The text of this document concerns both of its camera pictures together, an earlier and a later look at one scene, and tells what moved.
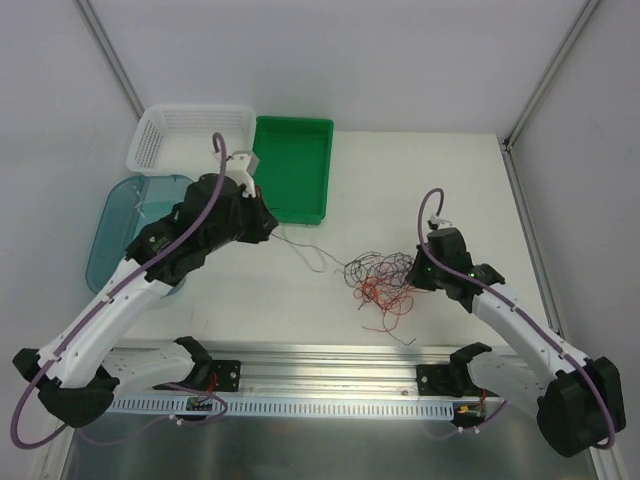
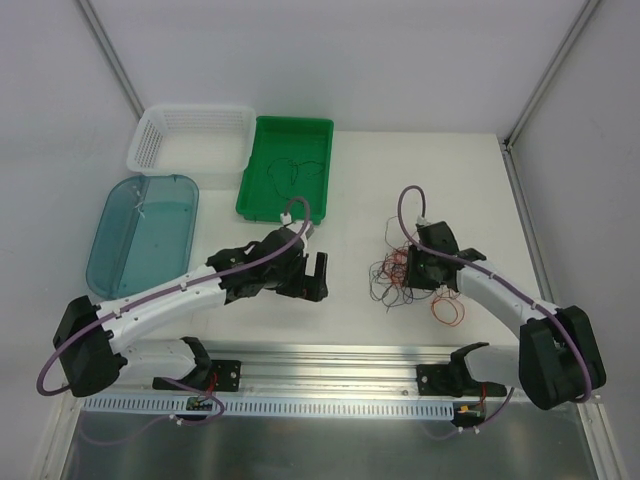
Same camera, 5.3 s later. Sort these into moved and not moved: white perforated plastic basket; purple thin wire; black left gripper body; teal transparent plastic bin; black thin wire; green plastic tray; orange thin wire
Moved: purple thin wire; orange thin wire; black left gripper body; black thin wire
Not moved: teal transparent plastic bin; white perforated plastic basket; green plastic tray
